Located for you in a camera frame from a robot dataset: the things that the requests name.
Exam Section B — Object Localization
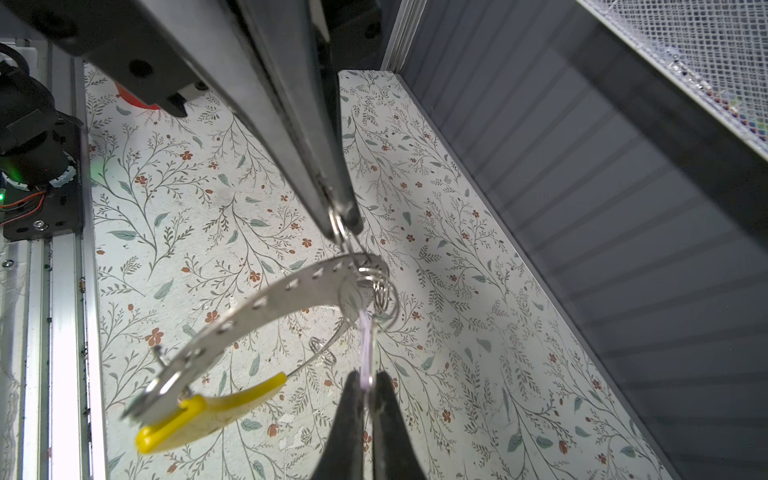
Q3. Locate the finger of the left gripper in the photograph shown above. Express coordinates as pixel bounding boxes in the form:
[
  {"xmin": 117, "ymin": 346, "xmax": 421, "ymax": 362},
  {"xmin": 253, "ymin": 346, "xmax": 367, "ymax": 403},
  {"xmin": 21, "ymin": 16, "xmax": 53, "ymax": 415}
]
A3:
[{"xmin": 238, "ymin": 1, "xmax": 363, "ymax": 237}]

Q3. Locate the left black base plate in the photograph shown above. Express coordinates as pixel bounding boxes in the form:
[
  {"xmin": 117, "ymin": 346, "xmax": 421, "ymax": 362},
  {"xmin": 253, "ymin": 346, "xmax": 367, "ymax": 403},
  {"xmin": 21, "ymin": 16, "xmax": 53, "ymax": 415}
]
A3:
[{"xmin": 1, "ymin": 113, "xmax": 84, "ymax": 242}]

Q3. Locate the aluminium rail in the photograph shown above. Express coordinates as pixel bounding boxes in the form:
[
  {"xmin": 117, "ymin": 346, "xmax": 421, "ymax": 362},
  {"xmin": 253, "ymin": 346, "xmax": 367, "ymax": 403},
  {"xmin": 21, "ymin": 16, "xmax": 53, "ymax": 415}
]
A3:
[{"xmin": 1, "ymin": 35, "xmax": 107, "ymax": 479}]

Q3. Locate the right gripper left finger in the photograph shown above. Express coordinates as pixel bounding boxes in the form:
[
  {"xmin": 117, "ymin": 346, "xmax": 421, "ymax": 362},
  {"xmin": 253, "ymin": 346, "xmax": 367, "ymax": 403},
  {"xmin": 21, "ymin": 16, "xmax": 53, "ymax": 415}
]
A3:
[{"xmin": 311, "ymin": 370, "xmax": 365, "ymax": 480}]

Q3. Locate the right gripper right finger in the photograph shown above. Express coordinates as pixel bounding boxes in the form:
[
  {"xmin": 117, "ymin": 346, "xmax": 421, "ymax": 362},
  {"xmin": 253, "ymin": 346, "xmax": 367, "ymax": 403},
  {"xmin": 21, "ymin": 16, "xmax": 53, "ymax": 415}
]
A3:
[{"xmin": 368, "ymin": 371, "xmax": 426, "ymax": 480}]

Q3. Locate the white wire basket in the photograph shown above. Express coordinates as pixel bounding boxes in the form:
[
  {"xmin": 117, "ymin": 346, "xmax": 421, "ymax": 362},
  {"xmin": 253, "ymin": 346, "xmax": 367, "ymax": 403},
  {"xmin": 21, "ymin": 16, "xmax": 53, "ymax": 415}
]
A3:
[{"xmin": 581, "ymin": 1, "xmax": 767, "ymax": 158}]

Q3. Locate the large keyring with yellow grip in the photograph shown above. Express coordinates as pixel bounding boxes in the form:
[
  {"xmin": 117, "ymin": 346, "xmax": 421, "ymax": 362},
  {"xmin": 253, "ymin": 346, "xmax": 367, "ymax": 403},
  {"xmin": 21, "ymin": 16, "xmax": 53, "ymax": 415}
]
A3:
[{"xmin": 124, "ymin": 226, "xmax": 398, "ymax": 455}]

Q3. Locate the red cup with pens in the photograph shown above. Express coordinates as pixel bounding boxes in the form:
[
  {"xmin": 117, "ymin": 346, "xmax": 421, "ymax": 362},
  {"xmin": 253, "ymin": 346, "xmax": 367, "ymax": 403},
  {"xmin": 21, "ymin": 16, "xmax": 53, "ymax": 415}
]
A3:
[{"xmin": 115, "ymin": 83, "xmax": 160, "ymax": 110}]

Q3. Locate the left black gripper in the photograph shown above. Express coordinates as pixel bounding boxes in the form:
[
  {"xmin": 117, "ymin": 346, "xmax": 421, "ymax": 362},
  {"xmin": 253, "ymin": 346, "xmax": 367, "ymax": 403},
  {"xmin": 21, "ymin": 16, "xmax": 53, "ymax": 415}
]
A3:
[{"xmin": 1, "ymin": 0, "xmax": 334, "ymax": 240}]

